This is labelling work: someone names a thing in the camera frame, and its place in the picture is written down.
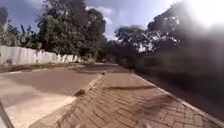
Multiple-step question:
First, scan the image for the tall tree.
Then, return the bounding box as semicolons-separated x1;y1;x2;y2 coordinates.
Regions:
114;1;224;73

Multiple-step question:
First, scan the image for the broken concrete kerb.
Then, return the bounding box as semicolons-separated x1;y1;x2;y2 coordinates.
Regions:
29;70;108;128

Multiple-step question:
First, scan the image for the white wall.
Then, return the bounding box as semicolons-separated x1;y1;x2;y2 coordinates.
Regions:
0;45;83;67

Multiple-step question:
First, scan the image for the grey asphalt road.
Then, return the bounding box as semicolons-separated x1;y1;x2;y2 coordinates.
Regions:
0;63;116;128

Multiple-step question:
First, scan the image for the row of trees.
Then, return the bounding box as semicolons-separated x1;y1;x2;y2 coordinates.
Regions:
0;0;109;63

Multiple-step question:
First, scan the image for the grass verge strip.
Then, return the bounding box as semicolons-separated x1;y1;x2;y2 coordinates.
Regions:
0;62;86;74

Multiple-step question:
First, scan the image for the red brick path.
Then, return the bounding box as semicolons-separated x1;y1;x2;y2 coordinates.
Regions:
49;65;224;128

